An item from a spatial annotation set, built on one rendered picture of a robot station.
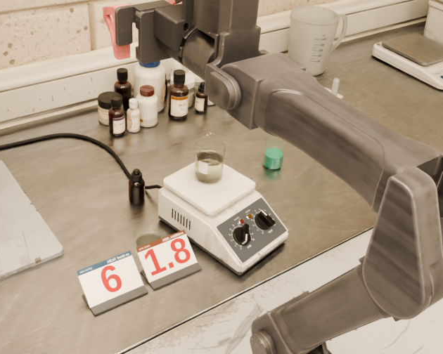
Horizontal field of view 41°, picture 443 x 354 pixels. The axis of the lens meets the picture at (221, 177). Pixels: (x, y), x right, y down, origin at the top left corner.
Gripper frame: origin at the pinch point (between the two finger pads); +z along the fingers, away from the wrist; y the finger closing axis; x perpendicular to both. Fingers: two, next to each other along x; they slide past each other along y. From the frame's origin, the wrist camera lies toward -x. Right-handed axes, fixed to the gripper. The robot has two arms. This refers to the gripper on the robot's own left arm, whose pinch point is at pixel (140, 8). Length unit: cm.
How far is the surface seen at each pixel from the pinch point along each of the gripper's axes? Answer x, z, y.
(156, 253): 37.4, -7.8, 1.8
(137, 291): 40.0, -11.2, 7.2
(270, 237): 37.0, -14.7, -16.3
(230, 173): 31.5, -2.6, -16.3
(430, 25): 35, 33, -120
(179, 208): 34.3, -3.4, -5.3
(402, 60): 37, 22, -95
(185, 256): 38.8, -9.6, -2.7
